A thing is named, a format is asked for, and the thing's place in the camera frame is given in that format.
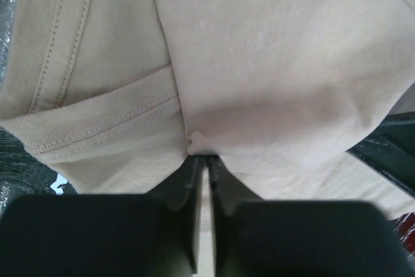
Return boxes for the red plastic bin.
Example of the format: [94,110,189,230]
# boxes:
[392,212,415,255]

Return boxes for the beige t-shirt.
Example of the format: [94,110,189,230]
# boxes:
[0,0,415,277]

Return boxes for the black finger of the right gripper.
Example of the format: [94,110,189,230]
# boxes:
[347,112,415,197]

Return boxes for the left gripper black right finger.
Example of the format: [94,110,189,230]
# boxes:
[207,156,414,276]

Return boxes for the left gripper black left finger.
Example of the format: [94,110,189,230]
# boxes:
[1,156,204,276]

